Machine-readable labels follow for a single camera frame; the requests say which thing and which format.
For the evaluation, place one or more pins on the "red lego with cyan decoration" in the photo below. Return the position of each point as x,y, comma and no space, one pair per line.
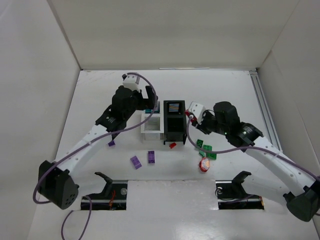
192,118

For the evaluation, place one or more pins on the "cyan long lego brick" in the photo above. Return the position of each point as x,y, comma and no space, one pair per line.
149,111

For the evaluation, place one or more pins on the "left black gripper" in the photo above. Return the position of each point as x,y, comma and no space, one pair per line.
144,100

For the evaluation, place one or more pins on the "black two-bin container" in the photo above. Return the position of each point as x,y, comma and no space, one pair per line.
175,122

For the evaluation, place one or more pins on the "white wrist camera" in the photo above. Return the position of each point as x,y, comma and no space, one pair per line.
131,81
197,110

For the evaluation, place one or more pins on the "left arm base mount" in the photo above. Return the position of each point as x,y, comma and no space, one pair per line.
103,194

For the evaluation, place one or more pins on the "red flower lego piece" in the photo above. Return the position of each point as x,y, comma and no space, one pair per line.
204,164

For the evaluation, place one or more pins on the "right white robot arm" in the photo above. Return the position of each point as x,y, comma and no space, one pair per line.
298,189

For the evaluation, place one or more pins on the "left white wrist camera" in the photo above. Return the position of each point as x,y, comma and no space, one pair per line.
131,81

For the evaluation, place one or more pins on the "green lego brick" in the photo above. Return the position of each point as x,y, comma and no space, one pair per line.
207,148
211,156

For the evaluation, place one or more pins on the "small purple lego brick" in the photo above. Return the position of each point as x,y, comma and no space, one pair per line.
111,143

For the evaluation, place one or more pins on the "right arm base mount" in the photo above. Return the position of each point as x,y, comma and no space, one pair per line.
232,196

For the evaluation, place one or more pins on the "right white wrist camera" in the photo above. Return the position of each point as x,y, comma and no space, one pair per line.
197,110

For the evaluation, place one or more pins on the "purple lego brick upside-down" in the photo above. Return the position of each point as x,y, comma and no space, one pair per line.
151,157

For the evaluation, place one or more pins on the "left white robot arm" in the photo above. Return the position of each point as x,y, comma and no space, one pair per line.
56,179

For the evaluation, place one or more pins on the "aluminium rail right side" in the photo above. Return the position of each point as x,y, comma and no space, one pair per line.
270,130

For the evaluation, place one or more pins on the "white two-bin container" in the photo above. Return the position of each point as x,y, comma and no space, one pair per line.
153,128

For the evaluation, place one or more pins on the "dark green square lego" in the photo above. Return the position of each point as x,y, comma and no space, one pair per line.
199,144

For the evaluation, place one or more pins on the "small red lego brick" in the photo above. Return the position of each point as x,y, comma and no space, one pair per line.
172,145

